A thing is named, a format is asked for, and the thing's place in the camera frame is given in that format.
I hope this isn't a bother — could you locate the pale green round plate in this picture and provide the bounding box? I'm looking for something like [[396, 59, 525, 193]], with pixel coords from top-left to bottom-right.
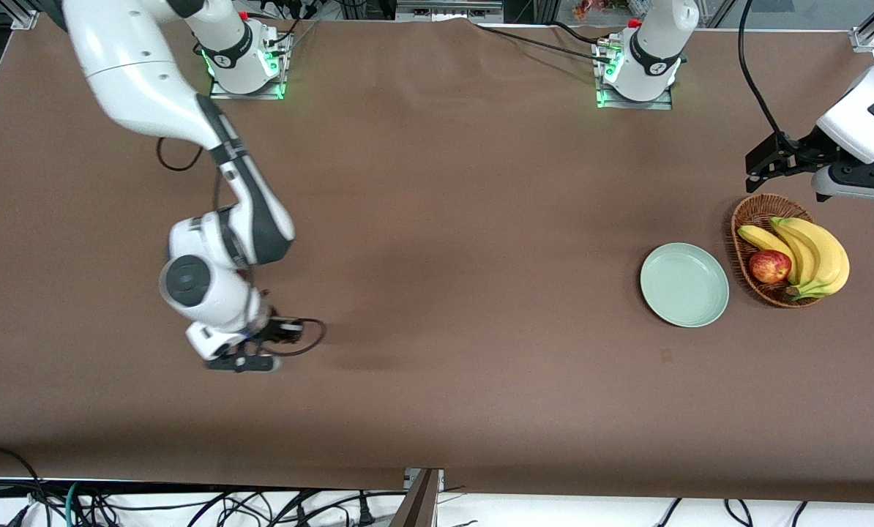
[[640, 242, 731, 328]]

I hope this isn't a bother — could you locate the yellow banana bunch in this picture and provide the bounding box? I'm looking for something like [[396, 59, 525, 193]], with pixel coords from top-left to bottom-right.
[[737, 217, 851, 302]]

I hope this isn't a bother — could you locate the brown wicker basket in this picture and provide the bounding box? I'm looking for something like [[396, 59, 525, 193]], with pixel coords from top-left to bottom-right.
[[731, 193, 826, 309]]

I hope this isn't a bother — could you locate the red apple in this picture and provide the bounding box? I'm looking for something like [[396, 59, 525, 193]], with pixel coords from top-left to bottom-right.
[[748, 250, 793, 285]]

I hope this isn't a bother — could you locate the brown wooden board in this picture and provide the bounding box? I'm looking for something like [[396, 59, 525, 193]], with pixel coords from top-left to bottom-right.
[[389, 468, 441, 527]]

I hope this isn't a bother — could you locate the brown table cover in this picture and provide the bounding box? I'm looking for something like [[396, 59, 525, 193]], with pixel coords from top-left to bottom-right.
[[0, 16, 874, 504]]

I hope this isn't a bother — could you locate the grey metal equipment box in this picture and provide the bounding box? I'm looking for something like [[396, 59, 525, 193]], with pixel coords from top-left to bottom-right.
[[397, 0, 504, 21]]

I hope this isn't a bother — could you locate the black right camera cable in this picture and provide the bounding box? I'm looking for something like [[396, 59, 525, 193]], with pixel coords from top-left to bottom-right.
[[156, 135, 327, 358]]

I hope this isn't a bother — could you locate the black camera cable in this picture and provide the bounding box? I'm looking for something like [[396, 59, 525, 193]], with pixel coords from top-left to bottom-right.
[[156, 135, 327, 358], [737, 0, 783, 138]]

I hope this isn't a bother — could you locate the black left camera cable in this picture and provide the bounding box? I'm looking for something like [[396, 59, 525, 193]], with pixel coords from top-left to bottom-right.
[[737, 0, 783, 138]]

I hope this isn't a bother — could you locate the thick black cable loop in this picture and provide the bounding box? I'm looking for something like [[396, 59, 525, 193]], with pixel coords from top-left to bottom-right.
[[0, 445, 50, 527]]

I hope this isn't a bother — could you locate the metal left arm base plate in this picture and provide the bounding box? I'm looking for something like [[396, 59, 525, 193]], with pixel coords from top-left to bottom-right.
[[594, 37, 676, 111]]

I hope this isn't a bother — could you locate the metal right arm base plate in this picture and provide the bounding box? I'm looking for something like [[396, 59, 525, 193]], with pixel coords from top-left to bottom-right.
[[209, 29, 291, 101]]

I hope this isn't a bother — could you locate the black cable across table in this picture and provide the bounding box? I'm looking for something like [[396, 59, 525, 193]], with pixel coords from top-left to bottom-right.
[[470, 18, 617, 67]]

